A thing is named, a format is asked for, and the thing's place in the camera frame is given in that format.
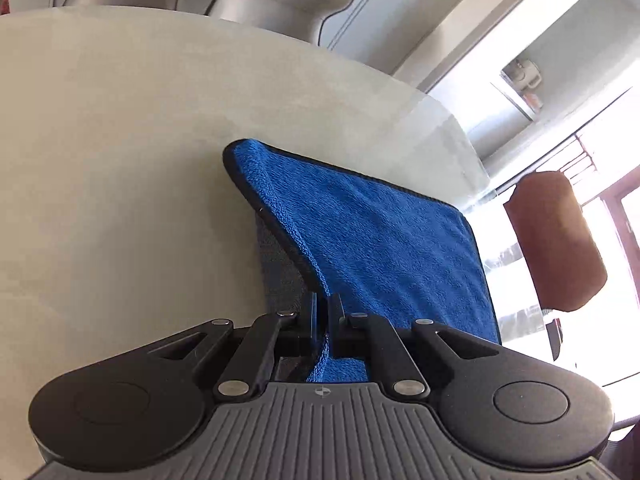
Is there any blue and grey microfibre towel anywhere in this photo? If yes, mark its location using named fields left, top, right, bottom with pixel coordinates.
left=222, top=139, right=501, bottom=361

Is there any brown leather chair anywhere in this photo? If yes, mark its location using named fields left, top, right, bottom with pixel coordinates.
left=504, top=171, right=608, bottom=312

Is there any white kettle on shelf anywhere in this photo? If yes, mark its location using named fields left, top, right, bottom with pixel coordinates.
left=506, top=58, right=542, bottom=92

